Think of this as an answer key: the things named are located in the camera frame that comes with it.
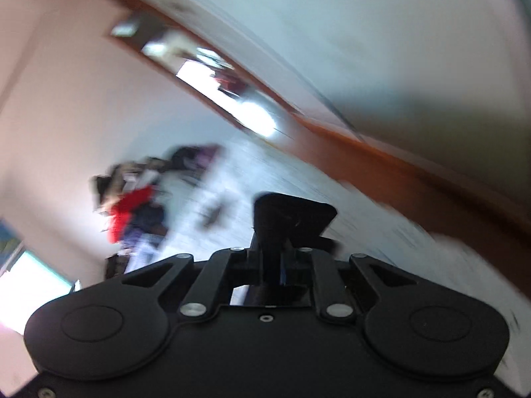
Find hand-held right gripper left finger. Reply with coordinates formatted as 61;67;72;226
123;231;275;319

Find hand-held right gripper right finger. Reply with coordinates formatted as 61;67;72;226
282;247;417;321

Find black pants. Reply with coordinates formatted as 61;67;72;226
252;192;339;258

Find white printed bedspread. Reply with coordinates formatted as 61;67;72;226
124;133;531;341

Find dark navy jacket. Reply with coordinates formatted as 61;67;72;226
132;203;167;237

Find pink plastic bag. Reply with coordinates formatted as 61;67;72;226
198;144;225;170

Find black bag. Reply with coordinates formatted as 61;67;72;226
168;145;208;172

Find red jacket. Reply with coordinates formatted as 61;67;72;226
108;186;157;244

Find window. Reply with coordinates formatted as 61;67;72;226
0;219;80;334

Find brown wooden door frame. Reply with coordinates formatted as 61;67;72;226
104;0;531;249

